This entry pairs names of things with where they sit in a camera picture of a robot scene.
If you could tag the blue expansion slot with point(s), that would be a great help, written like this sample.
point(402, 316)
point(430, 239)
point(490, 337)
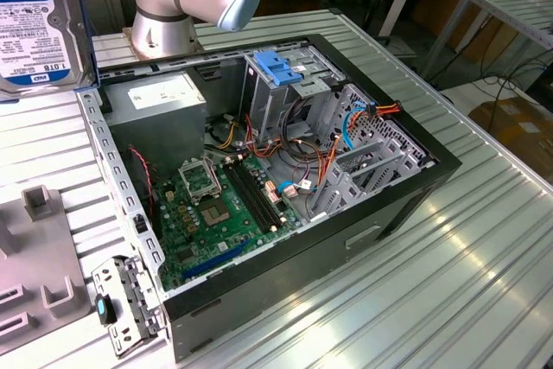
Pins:
point(216, 261)

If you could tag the CPU socket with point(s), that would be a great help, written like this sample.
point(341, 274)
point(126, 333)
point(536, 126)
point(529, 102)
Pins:
point(214, 213)

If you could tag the flat brown cardboard box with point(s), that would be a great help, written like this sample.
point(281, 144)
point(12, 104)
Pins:
point(518, 140)

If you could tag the black RAM slot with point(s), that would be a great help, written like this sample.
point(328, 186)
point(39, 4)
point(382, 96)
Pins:
point(259, 196)
point(247, 196)

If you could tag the black open PC case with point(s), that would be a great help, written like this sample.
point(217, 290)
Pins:
point(281, 274)

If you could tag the grey power supply unit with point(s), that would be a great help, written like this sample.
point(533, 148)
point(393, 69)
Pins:
point(160, 135)

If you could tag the hard disk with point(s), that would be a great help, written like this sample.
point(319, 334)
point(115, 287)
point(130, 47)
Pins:
point(34, 32)

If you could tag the blue plastic drive latch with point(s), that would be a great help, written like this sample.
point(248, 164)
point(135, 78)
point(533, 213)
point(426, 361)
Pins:
point(272, 66)

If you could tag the green motherboard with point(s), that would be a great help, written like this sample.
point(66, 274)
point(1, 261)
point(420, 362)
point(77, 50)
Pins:
point(207, 241)

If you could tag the grey metal disk bay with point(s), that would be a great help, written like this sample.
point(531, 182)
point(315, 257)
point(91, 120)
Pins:
point(367, 144)

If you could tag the metal card retention bracket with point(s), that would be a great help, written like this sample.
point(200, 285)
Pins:
point(110, 276)

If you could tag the grey optical drive cage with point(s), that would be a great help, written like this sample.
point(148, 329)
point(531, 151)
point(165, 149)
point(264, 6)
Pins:
point(263, 101)

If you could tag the grey parts rack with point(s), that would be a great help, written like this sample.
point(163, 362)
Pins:
point(39, 256)

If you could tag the metal slat rack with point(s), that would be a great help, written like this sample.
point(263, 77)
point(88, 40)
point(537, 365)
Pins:
point(510, 8)

